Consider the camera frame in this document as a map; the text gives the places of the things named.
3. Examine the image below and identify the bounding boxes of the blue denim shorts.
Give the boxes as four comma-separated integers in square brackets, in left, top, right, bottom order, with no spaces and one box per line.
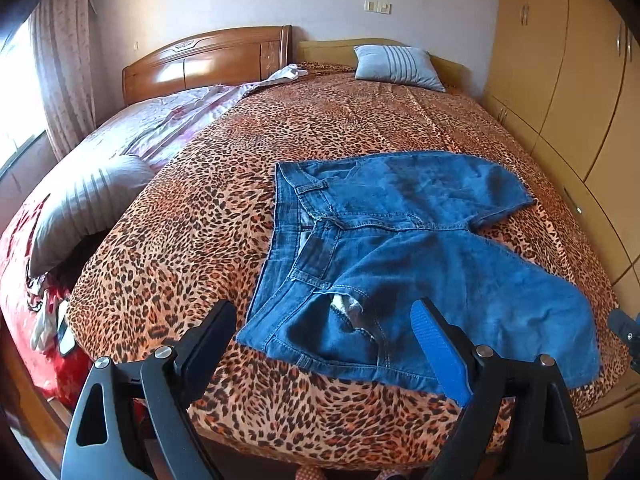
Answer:
[236,152,600,392]

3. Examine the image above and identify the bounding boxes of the red patterned blanket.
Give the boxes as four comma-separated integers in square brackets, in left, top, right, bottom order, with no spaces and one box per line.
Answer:
[1,197,91,410]

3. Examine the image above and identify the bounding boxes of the leopard print bedspread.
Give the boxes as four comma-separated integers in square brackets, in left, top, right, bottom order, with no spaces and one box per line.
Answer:
[68,65,629,469]

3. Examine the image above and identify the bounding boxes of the grey striped pillow near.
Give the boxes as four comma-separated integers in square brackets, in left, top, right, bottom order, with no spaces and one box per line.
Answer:
[28,155,154,278]

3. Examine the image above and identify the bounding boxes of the beige wardrobe cabinets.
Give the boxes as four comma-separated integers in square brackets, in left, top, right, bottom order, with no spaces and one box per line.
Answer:
[480,0,640,480]

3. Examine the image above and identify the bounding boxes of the pink floral quilt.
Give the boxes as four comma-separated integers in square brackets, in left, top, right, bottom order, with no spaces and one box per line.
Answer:
[28,64,307,202]

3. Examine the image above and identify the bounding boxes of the light blue striped pillow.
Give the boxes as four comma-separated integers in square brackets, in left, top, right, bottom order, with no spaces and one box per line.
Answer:
[354,44,446,92]

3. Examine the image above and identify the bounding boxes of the brown wooden headboard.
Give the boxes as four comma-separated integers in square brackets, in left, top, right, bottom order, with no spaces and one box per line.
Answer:
[122,25,292,106]

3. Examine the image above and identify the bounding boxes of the patterned pink curtain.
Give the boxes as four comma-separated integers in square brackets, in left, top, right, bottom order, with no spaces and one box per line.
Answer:
[28,0,96,160]

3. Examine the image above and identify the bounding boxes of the white wall switch plate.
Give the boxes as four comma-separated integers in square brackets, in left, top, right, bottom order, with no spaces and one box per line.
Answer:
[363,0,392,15]

